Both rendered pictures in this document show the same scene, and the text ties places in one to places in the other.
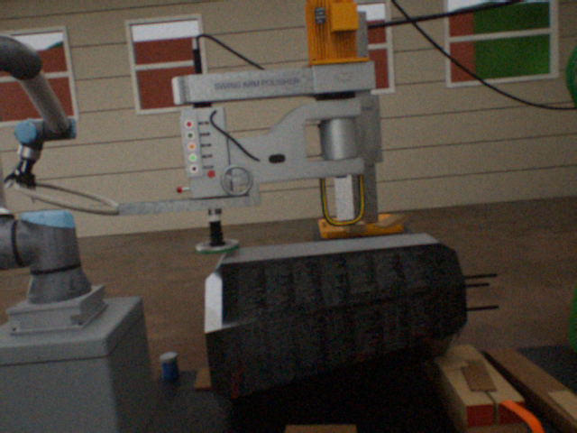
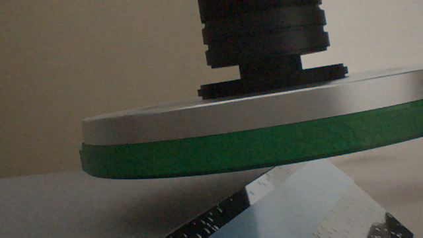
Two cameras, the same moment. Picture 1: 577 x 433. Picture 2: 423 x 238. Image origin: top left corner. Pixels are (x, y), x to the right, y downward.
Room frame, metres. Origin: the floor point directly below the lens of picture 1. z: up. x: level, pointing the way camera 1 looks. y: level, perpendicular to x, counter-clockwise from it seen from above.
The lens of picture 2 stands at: (2.96, 0.46, 0.87)
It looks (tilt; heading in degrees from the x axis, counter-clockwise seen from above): 3 degrees down; 204
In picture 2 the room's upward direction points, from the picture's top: 9 degrees counter-clockwise
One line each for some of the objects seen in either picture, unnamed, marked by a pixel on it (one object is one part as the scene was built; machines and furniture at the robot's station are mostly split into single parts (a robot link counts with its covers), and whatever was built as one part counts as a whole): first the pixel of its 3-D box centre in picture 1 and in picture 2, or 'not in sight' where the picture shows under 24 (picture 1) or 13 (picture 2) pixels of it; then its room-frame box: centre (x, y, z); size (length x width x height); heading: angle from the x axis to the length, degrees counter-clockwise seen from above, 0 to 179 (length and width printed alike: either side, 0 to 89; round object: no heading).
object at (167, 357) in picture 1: (169, 365); not in sight; (3.01, 0.77, 0.08); 0.10 x 0.10 x 0.13
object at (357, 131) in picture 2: (217, 245); (276, 105); (2.63, 0.36, 0.85); 0.22 x 0.22 x 0.04
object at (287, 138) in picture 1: (287, 152); not in sight; (2.68, -0.03, 1.28); 0.74 x 0.23 x 0.49; 98
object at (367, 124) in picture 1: (348, 133); not in sight; (3.17, -0.40, 1.34); 0.74 x 0.34 x 0.25; 166
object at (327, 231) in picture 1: (358, 225); not in sight; (3.36, -0.44, 0.76); 0.49 x 0.49 x 0.05; 88
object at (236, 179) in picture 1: (236, 179); not in sight; (2.53, 0.23, 1.18); 0.15 x 0.10 x 0.15; 98
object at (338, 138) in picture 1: (338, 139); not in sight; (2.73, -0.29, 1.32); 0.19 x 0.19 x 0.20
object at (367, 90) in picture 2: (217, 244); (275, 98); (2.63, 0.36, 0.85); 0.21 x 0.21 x 0.01
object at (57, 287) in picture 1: (58, 280); not in sight; (1.66, 0.74, 0.98); 0.19 x 0.19 x 0.10
